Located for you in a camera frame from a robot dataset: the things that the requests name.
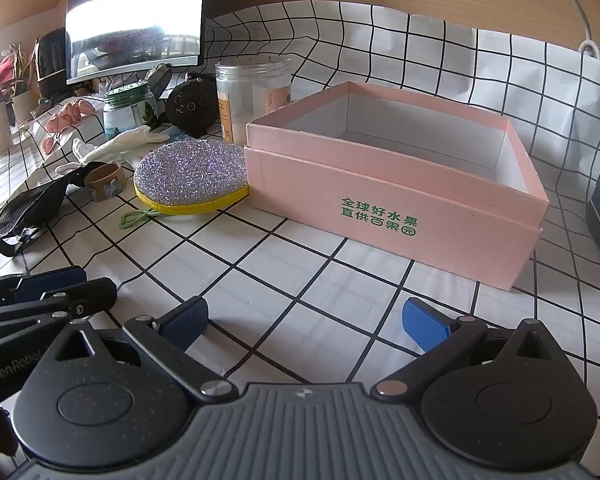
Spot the white cable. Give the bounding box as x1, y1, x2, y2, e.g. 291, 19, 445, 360
547, 0, 600, 66

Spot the black grid white tablecloth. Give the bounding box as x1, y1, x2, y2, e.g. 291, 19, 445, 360
0, 0, 600, 461

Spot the small white plant pot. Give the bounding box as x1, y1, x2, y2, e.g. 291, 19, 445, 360
11, 91, 39, 126

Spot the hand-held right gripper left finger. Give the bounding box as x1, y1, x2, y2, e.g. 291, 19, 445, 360
45, 296, 236, 403

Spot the pink cloth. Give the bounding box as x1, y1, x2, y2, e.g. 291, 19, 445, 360
41, 100, 98, 157

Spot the glittery yellow-edged sponge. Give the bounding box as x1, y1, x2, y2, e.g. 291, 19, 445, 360
132, 140, 251, 216

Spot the green hair tie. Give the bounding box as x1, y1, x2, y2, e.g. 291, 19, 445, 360
119, 209, 163, 231

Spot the black mesh pouch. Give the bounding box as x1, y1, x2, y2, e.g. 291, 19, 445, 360
0, 162, 106, 258

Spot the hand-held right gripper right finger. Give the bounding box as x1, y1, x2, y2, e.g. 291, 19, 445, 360
372, 297, 568, 403

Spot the computer monitor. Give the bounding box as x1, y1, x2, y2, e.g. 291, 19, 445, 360
65, 0, 206, 88

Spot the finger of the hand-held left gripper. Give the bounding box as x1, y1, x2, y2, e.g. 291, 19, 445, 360
0, 276, 118, 343
0, 266, 87, 306

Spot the pink cardboard box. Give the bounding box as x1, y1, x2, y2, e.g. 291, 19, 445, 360
244, 80, 551, 292

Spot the black cat plush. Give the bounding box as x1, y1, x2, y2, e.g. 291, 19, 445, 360
165, 72, 218, 138

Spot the black speaker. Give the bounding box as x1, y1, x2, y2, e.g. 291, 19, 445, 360
34, 27, 73, 101

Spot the white cotton glove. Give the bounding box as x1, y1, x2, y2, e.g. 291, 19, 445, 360
82, 126, 171, 163
54, 137, 93, 173

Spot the brown tape roll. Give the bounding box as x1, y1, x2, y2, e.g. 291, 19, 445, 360
84, 164, 126, 202

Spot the green-lid glass jar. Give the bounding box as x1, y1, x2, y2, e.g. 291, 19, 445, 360
102, 81, 161, 141

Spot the green-leaf plant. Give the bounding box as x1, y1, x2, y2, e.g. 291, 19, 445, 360
10, 42, 37, 96

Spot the clear plastic jar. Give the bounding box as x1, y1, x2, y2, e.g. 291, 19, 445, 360
214, 57, 293, 146

